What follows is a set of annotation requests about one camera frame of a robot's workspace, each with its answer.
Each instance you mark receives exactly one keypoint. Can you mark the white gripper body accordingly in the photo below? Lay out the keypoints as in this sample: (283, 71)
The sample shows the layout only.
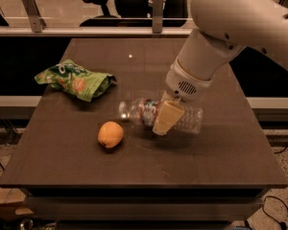
(183, 82)

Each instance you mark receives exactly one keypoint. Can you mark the clear plastic water bottle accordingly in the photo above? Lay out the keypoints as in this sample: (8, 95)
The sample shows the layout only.
(144, 112)

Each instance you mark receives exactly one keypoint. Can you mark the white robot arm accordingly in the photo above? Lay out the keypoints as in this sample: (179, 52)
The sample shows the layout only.
(223, 29)

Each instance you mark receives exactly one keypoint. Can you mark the orange fruit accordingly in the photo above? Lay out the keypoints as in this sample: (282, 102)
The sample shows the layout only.
(110, 135)

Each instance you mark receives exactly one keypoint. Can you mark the green chip bag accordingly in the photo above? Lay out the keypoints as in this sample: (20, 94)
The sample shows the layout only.
(74, 79)

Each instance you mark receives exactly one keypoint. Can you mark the black office chair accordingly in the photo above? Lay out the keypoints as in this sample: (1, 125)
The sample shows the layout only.
(137, 13)

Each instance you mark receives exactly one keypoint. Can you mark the middle metal rail bracket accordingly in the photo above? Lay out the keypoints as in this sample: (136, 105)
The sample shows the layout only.
(157, 16)

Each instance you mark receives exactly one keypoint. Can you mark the left metal rail bracket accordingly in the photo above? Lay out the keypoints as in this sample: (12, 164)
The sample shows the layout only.
(37, 23)

